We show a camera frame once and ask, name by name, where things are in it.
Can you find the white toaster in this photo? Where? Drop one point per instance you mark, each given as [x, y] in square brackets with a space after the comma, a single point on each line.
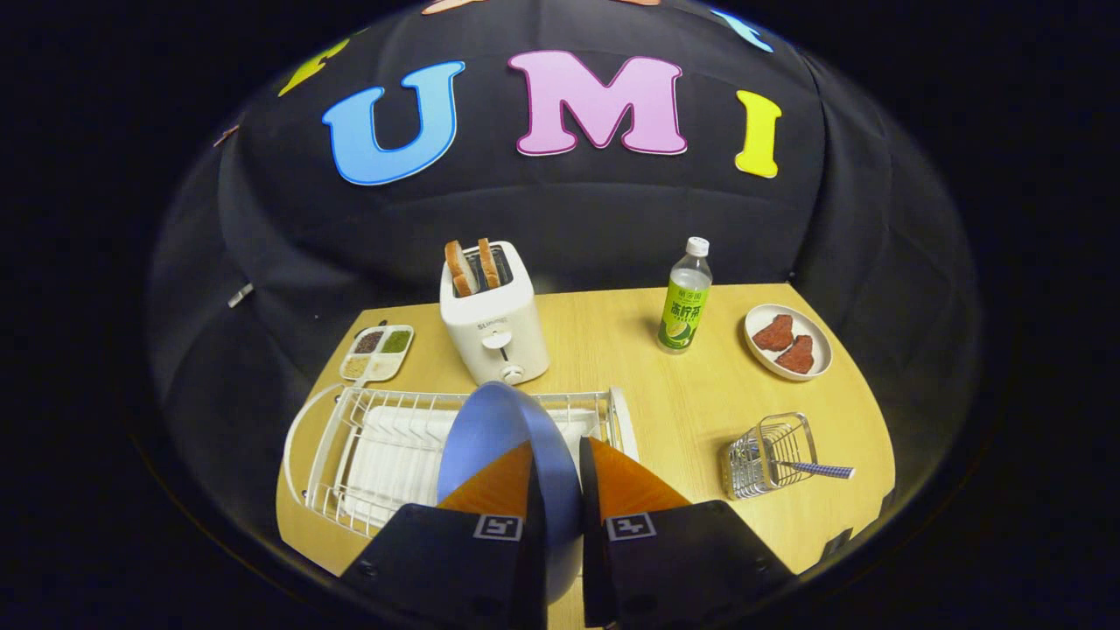
[499, 332]

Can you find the white backdrop clip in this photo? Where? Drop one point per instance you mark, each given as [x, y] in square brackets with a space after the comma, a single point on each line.
[241, 295]

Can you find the divided seasoning tray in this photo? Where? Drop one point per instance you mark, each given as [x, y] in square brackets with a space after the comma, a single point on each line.
[376, 353]

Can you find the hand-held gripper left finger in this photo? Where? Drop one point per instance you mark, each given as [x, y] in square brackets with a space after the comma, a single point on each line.
[535, 542]

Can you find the blue plate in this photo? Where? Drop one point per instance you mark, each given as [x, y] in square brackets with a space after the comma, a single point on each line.
[499, 420]

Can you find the white dish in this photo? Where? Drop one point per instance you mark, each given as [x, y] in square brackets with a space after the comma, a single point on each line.
[818, 337]

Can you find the toast bread slice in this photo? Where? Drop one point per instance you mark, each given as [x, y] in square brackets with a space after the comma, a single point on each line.
[488, 262]
[459, 269]

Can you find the red meat slice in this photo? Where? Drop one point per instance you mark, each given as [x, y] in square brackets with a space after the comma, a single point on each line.
[796, 355]
[774, 333]

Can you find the green label drink bottle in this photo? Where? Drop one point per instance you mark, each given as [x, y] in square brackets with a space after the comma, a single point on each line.
[682, 306]

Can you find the red backdrop clip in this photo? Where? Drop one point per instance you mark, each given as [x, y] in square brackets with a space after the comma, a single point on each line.
[226, 135]

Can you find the black backdrop cloth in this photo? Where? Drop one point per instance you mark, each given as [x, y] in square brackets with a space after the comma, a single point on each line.
[569, 210]

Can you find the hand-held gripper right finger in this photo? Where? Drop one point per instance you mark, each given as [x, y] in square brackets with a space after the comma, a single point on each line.
[591, 542]

